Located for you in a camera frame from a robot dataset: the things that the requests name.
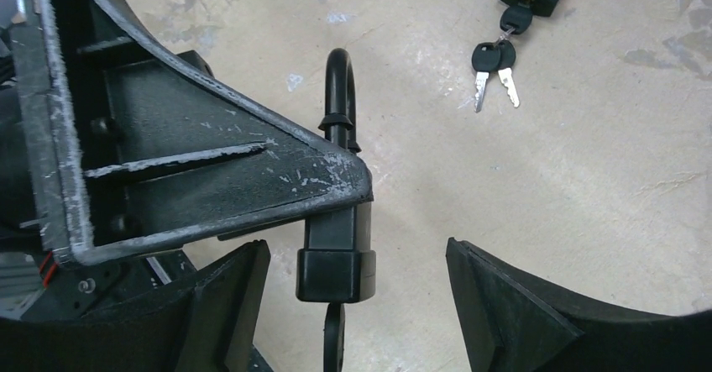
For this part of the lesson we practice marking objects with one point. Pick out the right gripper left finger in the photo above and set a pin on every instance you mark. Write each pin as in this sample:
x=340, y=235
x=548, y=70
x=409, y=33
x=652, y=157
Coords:
x=205, y=321

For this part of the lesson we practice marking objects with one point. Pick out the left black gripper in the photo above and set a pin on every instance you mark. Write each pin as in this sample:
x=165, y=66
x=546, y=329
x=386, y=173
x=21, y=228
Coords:
x=37, y=132

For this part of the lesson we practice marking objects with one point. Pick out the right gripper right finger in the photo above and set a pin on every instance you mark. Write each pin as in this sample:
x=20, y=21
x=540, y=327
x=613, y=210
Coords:
x=512, y=320

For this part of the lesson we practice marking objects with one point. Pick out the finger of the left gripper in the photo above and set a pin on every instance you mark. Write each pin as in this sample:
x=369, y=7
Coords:
x=164, y=154

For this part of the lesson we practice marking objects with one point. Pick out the single black key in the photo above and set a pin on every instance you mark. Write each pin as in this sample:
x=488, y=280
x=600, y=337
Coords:
x=333, y=345

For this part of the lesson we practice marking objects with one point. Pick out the black key bunch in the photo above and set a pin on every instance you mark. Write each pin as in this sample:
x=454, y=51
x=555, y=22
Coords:
x=500, y=56

